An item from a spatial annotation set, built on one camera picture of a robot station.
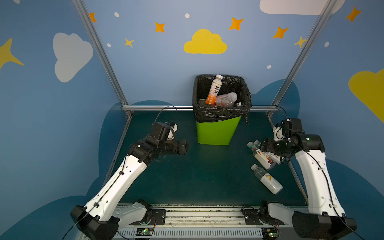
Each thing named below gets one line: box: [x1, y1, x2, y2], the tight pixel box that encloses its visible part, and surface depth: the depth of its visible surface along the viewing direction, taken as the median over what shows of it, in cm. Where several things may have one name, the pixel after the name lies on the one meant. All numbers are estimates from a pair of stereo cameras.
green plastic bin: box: [196, 115, 242, 146], surface depth 92 cm
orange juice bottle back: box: [205, 74, 223, 106], surface depth 90 cm
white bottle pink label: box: [247, 141, 276, 171], surface depth 91 cm
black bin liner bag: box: [192, 74, 252, 125], surface depth 83 cm
